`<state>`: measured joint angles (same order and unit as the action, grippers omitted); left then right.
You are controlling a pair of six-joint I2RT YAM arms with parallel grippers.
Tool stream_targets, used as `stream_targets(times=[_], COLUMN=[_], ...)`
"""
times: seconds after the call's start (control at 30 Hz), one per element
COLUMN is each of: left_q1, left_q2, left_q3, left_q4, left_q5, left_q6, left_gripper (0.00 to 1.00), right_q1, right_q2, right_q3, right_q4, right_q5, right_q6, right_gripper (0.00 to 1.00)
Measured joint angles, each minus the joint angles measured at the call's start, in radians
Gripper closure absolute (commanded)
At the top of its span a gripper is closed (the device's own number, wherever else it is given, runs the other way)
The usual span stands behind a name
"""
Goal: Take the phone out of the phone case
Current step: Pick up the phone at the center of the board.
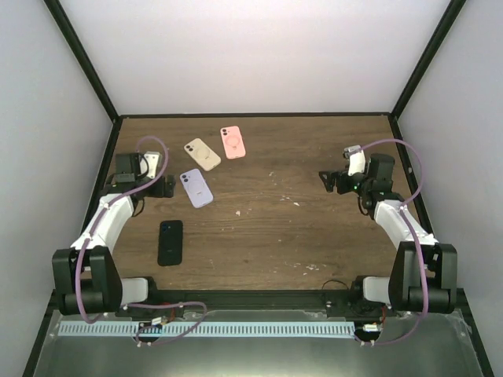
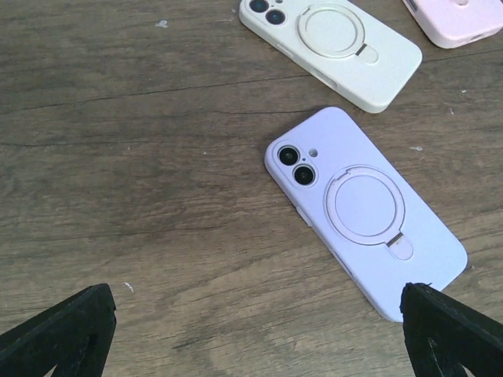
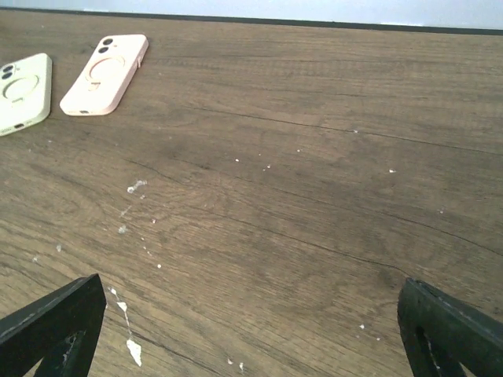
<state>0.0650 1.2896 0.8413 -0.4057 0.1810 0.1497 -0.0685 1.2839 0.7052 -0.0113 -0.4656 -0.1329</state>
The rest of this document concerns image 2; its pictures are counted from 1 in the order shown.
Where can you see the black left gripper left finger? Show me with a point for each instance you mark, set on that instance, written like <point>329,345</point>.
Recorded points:
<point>72,338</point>

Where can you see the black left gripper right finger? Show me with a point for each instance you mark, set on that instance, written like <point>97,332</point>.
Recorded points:
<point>444,337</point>

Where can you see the lavender phone case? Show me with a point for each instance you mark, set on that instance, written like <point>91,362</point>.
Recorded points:
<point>363,210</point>

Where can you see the pink phone case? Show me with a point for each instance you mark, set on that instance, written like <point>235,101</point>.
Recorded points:
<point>450,24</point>

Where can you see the cream phone case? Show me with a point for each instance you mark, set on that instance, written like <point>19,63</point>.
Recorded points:
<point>341,45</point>

